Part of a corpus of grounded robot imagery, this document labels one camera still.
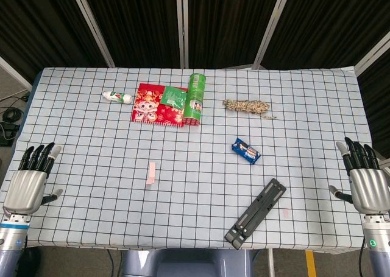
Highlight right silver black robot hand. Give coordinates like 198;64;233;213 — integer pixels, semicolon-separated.
328;136;390;216

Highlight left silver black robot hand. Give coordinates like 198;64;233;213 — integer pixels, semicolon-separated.
2;142;64;216

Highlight small pink-white object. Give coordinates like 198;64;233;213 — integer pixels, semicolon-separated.
146;162;157;185

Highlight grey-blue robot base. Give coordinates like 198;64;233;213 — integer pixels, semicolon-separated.
120;248;255;277

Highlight black folding stand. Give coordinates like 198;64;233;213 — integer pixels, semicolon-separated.
224;177;288;250

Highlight blue cookie pack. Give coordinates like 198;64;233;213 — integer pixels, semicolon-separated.
231;136;261;165

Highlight small white bottle green label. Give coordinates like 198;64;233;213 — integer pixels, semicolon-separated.
102;91;133;105

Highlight red patterned bag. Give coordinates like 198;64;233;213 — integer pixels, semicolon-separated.
130;82;189;128

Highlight blue checkered tablecloth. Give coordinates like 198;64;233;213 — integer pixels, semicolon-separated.
0;65;385;255

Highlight black room divider panel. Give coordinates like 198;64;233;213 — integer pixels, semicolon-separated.
182;0;294;71
0;0;116;91
252;0;390;71
68;0;187;68

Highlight green snack packet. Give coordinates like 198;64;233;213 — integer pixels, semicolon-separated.
159;86;187;110

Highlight green chips can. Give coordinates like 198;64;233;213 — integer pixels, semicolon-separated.
182;72;207;126

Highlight black floor cables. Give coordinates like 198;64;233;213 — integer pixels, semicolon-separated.
0;96;30;147

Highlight braided rope bundle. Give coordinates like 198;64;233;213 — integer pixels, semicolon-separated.
223;99;277;120

